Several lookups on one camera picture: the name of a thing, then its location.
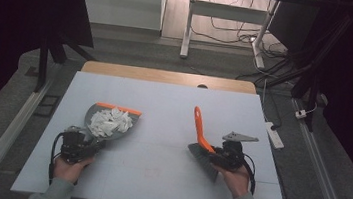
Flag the grey dustpan with orange edge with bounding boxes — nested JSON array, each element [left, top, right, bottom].
[[81, 99, 144, 149]]

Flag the white cabinet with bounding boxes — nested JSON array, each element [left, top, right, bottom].
[[73, 0, 168, 33]]

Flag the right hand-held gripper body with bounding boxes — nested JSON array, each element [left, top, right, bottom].
[[213, 128, 261, 174]]

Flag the wooden table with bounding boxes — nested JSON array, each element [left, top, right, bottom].
[[80, 60, 259, 96]]

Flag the aluminium floor rail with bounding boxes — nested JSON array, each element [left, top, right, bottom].
[[0, 55, 66, 199], [279, 96, 353, 199]]

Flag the person's left hand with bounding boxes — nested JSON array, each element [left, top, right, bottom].
[[51, 152, 95, 187]]

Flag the white desk frame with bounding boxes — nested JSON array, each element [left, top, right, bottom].
[[178, 0, 281, 71]]

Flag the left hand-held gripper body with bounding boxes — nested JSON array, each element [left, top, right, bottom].
[[58, 124, 96, 167]]

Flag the small white plug adapter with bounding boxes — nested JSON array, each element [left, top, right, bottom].
[[294, 108, 309, 121]]

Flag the brush with orange handle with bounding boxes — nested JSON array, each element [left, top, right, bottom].
[[184, 105, 232, 184]]

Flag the pile of white paper scraps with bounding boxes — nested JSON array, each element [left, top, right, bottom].
[[87, 103, 136, 142]]

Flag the white power strip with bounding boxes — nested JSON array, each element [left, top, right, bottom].
[[262, 121, 287, 151]]

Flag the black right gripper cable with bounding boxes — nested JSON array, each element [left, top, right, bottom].
[[237, 152, 260, 197]]

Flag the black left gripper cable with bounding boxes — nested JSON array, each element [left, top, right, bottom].
[[46, 130, 67, 187]]

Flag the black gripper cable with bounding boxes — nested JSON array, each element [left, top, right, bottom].
[[237, 152, 260, 197], [46, 130, 67, 187]]

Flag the bundle of floor cables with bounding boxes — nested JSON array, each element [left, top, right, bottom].
[[185, 0, 299, 87]]

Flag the person's right hand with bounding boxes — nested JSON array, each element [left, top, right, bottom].
[[209, 161, 255, 199]]

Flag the pale grey foam board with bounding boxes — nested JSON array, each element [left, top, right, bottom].
[[10, 64, 302, 199]]

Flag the black metal stand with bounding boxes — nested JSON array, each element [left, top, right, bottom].
[[251, 2, 353, 137], [31, 28, 99, 100]]

